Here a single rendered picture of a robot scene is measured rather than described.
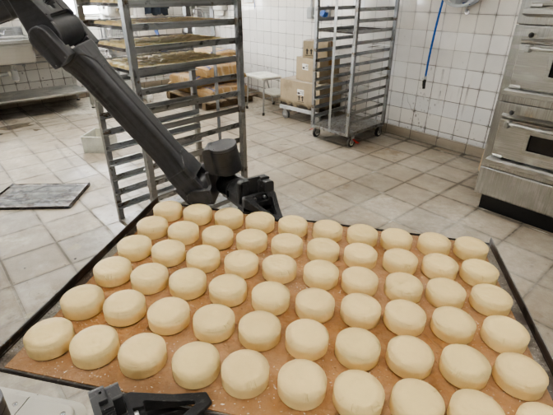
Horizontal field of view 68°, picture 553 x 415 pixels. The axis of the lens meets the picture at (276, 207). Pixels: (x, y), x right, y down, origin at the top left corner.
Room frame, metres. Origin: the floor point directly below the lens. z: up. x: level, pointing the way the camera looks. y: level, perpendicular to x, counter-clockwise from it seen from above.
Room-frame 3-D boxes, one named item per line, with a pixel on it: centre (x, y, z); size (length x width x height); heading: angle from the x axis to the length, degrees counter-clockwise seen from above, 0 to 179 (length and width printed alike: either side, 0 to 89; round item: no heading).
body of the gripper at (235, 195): (0.73, 0.06, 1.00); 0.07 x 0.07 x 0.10; 33
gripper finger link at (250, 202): (0.67, 0.02, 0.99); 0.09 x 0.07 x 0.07; 33
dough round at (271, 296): (0.41, 0.01, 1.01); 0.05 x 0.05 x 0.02
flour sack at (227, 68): (5.69, 0.79, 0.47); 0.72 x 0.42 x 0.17; 136
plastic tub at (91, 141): (3.83, 1.73, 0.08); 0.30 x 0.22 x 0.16; 176
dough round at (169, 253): (0.51, 0.16, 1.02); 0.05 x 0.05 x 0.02
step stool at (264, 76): (5.32, 0.10, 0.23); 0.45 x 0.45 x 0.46; 33
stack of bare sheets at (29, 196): (2.75, 1.78, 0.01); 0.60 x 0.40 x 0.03; 92
